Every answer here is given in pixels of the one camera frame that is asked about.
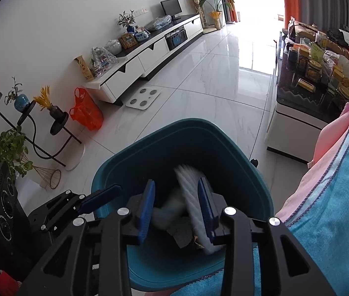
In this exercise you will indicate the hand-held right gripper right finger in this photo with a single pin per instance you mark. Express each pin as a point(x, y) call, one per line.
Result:
point(205, 209)

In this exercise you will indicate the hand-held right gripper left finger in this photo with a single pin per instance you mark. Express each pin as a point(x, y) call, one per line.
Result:
point(146, 212)

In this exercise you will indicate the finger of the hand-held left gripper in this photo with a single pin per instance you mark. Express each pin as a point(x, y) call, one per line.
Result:
point(100, 198)

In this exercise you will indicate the white foam net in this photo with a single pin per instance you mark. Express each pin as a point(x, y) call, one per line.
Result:
point(189, 197)

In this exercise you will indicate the teal plastic bin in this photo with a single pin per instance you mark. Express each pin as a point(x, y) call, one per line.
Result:
point(193, 145)

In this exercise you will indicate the white crumpled tissue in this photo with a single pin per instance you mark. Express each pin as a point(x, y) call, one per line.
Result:
point(168, 212)

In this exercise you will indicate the red patterned cloth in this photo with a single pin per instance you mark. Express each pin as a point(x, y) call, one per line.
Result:
point(1, 283)

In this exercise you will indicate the black curved plant stand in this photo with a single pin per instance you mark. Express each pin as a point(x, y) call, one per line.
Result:
point(58, 126)

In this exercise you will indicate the orange plastic bag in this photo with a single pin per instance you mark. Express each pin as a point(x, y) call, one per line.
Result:
point(86, 112)

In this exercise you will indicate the dark vase with yellow wheat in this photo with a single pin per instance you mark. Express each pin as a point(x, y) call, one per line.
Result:
point(55, 111)

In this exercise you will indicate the green potted vine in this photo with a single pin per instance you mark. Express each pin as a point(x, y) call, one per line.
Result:
point(9, 148)

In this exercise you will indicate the white bathroom scale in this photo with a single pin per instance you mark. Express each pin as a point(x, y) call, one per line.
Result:
point(143, 97)

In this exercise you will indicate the blue vase with plant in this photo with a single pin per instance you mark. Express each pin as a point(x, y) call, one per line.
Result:
point(20, 103)

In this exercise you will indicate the black coffee table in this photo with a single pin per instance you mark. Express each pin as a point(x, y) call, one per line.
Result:
point(297, 123)

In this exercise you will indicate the tall yellow box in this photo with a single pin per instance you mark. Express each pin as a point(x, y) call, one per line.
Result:
point(84, 67)

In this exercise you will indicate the pink cloth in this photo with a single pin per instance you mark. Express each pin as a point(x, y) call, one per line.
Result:
point(325, 148)

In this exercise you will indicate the clear plastic wrapped model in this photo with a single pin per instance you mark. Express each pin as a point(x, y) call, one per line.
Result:
point(102, 61)

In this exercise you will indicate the white ceramic jar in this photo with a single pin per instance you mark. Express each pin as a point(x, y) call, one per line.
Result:
point(112, 47)

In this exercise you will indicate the white and black TV stand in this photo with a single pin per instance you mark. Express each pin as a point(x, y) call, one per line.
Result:
point(149, 52)

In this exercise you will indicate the blue and white porcelain bowl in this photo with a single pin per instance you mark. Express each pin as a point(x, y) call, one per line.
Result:
point(142, 34)

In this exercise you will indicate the bonsai in blue vase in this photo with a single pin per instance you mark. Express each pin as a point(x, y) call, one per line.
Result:
point(126, 20)

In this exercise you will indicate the group of jars and boxes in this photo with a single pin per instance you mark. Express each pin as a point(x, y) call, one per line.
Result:
point(316, 64)

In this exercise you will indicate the plastic wrapped item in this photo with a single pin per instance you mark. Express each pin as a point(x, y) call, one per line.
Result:
point(159, 23)

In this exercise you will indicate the black monitor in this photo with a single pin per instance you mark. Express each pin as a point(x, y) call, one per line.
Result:
point(170, 6)

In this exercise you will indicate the tall leafy plant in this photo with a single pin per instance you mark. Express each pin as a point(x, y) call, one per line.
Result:
point(217, 3)

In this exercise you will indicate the black clothes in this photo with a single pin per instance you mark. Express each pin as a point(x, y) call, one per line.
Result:
point(337, 37)

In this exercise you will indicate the wooden picture frame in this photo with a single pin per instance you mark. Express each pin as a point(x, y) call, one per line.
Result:
point(128, 40)

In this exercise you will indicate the white wall sockets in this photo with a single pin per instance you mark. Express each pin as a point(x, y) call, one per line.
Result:
point(141, 11)

